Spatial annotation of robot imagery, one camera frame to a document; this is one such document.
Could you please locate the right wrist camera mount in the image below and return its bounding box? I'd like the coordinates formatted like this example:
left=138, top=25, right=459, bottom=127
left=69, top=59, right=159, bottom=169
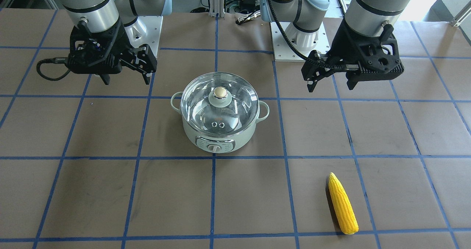
left=66, top=19, right=131, bottom=75

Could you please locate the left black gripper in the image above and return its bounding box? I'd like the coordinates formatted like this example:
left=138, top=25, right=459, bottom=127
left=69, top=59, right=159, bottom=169
left=301, top=39, right=363, bottom=92

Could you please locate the glass pot lid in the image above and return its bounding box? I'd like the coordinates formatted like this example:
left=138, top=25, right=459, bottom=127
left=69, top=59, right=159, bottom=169
left=180, top=72, right=260, bottom=137

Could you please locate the yellow corn cob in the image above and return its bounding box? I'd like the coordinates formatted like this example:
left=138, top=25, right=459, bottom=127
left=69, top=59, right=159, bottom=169
left=328, top=172, right=360, bottom=235

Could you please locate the pale green electric pot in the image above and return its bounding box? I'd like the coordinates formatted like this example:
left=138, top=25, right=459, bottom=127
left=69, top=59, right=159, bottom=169
left=170, top=72, right=270, bottom=154

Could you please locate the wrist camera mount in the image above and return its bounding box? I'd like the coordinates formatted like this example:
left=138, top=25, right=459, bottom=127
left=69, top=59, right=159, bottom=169
left=66, top=19, right=131, bottom=75
left=329, top=19, right=404, bottom=81

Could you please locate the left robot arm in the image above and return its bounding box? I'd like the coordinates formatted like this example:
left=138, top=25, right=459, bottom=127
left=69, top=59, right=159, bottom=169
left=260, top=0, right=410, bottom=92

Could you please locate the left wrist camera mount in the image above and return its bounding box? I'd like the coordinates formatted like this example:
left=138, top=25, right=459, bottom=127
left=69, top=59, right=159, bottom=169
left=329, top=19, right=404, bottom=81

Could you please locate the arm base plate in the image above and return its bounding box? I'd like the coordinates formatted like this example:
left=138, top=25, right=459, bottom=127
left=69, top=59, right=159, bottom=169
left=270, top=22, right=330, bottom=62
left=124, top=16, right=164, bottom=57

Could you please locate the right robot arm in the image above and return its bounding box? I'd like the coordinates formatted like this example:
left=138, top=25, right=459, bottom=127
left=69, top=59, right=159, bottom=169
left=51, top=0, right=172, bottom=85

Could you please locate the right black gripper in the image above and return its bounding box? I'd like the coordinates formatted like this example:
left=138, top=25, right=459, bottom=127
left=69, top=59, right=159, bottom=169
left=99, top=39, right=157, bottom=85

